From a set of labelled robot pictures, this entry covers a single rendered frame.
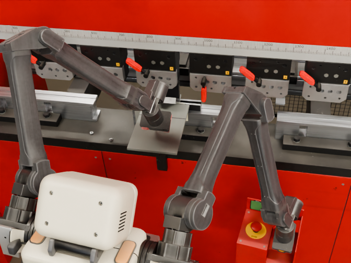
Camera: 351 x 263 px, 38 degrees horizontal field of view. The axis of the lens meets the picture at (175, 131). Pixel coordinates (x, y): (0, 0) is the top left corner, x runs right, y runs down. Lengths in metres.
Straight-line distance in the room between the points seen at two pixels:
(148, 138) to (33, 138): 0.56
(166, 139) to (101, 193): 0.70
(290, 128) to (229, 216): 0.50
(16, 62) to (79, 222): 0.45
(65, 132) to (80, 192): 0.94
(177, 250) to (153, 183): 0.91
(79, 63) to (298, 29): 0.70
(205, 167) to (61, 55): 0.50
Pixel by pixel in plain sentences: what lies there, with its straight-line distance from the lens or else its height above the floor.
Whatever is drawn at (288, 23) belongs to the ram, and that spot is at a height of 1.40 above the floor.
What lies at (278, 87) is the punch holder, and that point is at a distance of 1.83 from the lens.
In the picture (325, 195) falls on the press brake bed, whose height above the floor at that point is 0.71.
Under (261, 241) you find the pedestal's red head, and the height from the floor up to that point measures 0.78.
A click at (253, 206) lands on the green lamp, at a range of 1.87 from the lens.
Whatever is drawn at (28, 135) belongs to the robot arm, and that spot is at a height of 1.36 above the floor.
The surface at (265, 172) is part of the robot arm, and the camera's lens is 1.54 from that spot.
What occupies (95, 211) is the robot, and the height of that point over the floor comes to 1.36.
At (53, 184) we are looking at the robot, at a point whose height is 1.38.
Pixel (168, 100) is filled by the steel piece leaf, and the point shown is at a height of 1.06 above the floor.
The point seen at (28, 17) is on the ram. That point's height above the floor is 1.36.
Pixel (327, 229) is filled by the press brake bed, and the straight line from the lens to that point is 2.23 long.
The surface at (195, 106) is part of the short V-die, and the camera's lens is 1.96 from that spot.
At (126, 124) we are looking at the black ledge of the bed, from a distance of 2.08.
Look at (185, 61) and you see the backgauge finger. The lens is 2.12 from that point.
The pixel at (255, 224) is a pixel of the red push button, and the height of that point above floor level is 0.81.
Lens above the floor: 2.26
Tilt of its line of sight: 43 degrees down
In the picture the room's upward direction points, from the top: 4 degrees counter-clockwise
